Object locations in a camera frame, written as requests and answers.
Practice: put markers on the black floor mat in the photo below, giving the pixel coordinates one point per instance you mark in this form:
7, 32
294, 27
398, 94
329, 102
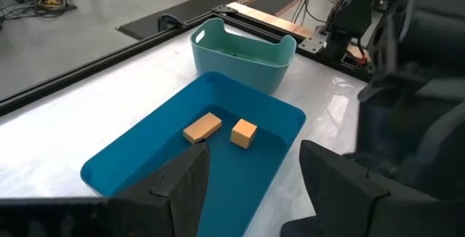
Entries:
203, 6

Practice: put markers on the yellow wooden cube block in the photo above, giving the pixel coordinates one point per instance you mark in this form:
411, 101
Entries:
242, 133

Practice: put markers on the black table frame rail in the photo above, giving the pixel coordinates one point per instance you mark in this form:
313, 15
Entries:
72, 71

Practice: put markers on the blue plastic bin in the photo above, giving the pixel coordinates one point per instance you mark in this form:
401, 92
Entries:
236, 179

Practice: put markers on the yellow rectangular wooden block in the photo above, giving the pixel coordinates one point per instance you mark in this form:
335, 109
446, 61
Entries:
201, 128

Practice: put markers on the teal plastic bin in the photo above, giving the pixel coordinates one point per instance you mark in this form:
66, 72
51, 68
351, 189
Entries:
236, 70

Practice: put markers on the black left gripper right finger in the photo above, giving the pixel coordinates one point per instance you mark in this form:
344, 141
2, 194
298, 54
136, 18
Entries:
334, 182

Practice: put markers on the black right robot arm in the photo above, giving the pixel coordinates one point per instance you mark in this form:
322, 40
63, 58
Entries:
348, 15

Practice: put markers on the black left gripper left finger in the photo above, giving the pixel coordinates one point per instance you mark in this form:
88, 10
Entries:
189, 186

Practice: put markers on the copper coloured plank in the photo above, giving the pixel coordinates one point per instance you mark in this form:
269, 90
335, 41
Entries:
269, 19

